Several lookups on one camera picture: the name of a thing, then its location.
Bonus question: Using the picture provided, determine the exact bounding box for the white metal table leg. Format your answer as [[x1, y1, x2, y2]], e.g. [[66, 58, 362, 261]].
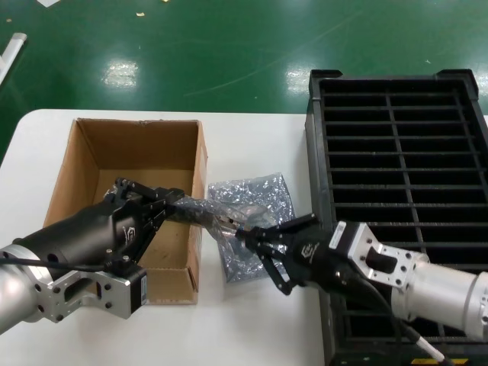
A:
[[0, 33, 28, 85]]

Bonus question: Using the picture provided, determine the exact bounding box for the brown cardboard box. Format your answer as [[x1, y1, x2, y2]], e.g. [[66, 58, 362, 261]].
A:
[[43, 117, 210, 307]]

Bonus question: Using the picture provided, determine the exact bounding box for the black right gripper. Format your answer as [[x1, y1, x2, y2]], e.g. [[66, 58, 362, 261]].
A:
[[235, 213, 394, 307]]

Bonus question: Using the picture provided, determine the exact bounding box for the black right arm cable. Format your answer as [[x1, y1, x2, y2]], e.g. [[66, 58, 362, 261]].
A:
[[364, 281, 447, 363]]

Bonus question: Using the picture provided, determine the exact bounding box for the silver blue antistatic bag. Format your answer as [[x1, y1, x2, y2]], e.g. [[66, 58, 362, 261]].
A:
[[207, 171, 297, 285], [172, 191, 276, 253]]

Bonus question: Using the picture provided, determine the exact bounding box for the black slotted plastic container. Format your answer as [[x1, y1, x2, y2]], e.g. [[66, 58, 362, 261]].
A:
[[303, 68, 488, 366]]

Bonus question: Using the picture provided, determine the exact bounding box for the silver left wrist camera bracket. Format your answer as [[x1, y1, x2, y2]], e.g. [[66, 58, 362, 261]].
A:
[[36, 262, 148, 324]]

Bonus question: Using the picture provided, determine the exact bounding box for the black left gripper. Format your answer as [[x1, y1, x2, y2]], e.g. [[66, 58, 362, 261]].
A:
[[12, 176, 186, 268]]

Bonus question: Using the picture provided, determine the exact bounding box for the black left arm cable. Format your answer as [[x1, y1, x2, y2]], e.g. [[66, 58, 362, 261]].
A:
[[0, 256, 112, 274]]

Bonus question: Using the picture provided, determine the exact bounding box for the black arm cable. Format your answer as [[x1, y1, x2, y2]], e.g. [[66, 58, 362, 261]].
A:
[[0, 256, 112, 274], [364, 281, 447, 363]]

